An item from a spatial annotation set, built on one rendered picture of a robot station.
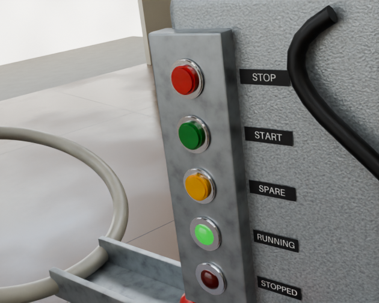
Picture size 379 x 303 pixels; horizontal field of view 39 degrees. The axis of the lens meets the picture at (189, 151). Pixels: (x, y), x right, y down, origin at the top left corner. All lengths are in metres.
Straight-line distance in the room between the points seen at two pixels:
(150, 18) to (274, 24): 8.27
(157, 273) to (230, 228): 0.41
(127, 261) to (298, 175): 0.53
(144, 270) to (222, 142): 0.48
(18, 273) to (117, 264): 2.38
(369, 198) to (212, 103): 0.15
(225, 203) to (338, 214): 0.10
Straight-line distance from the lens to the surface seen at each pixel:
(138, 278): 0.92
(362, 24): 0.41
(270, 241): 0.51
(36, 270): 3.31
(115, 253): 0.95
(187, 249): 0.55
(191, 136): 0.48
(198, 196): 0.50
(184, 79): 0.46
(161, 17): 8.81
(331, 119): 0.41
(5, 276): 3.34
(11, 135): 1.24
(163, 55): 0.48
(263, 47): 0.44
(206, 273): 0.55
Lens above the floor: 1.61
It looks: 20 degrees down
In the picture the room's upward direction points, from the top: 7 degrees counter-clockwise
